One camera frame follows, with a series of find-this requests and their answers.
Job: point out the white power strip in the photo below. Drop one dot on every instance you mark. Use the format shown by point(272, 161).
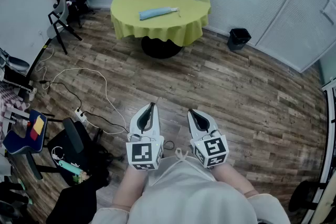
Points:
point(81, 114)

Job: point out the black swivel chair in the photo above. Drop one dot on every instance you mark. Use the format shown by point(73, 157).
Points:
point(73, 139)

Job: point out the black cloth bag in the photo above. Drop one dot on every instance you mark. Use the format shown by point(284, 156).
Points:
point(76, 202)

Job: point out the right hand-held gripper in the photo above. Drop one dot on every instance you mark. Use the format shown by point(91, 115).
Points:
point(214, 149)

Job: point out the yellow and red card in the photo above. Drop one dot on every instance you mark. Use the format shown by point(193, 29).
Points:
point(37, 126)

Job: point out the person's white garment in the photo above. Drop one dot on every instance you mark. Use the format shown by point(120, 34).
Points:
point(189, 196)

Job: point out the blue seat chair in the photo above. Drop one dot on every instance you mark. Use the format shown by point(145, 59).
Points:
point(23, 143)

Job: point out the black trash bin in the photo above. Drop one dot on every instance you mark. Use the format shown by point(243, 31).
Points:
point(238, 38)

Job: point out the black metal rack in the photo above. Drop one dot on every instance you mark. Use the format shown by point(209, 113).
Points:
point(329, 118)

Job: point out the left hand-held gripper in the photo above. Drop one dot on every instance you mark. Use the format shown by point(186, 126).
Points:
point(143, 152)

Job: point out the checkered cloth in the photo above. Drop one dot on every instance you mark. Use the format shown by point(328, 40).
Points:
point(8, 102)

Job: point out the black floor stand pole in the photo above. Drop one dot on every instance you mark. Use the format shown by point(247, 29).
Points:
point(38, 60)

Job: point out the person's right forearm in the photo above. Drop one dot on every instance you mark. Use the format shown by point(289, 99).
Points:
point(233, 178)

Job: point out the grey chair black legs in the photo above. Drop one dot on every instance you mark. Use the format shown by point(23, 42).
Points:
point(61, 11)

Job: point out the pale wooden plank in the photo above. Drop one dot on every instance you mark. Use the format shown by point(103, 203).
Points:
point(326, 202)

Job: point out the person's left forearm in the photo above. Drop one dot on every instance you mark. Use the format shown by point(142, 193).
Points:
point(130, 186)

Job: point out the light blue umbrella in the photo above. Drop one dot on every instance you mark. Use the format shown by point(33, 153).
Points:
point(155, 12)

